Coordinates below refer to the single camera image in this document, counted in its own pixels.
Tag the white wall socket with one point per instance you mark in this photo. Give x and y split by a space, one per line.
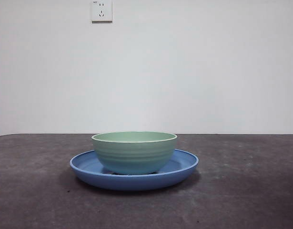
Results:
102 12

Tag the green ribbed bowl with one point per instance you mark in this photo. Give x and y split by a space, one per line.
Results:
134 157

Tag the blue round plate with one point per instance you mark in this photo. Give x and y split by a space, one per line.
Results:
134 182

